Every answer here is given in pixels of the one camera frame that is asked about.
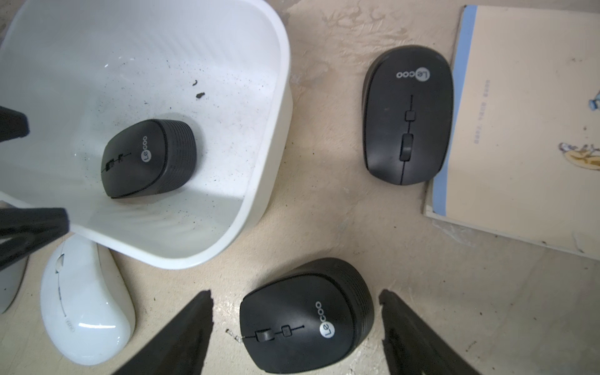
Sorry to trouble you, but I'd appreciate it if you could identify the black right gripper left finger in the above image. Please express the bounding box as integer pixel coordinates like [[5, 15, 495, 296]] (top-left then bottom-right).
[[116, 291, 213, 375]]

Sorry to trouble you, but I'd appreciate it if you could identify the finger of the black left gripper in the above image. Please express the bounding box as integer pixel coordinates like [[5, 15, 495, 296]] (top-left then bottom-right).
[[1, 208, 70, 270], [0, 106, 30, 142]]

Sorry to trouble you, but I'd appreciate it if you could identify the grey white mouse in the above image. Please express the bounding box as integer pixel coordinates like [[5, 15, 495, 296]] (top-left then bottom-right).
[[0, 257, 28, 314]]

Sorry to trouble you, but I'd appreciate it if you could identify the white plastic storage box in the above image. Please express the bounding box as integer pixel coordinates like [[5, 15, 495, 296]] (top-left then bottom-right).
[[1, 1, 293, 270]]

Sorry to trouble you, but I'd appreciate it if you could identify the beige notebook blue spine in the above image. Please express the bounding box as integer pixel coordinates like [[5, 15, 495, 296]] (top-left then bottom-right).
[[423, 5, 599, 259]]

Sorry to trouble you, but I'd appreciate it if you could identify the black ribbed Lecoo mouse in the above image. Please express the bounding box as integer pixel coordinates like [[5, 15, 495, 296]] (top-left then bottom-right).
[[240, 258, 374, 374]]

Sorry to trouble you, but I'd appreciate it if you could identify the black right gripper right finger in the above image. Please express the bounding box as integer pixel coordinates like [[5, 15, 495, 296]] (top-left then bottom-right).
[[379, 290, 479, 375]]

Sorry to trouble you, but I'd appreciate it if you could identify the white slim mouse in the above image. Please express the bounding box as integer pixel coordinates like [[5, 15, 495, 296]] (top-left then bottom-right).
[[40, 234, 136, 366]]

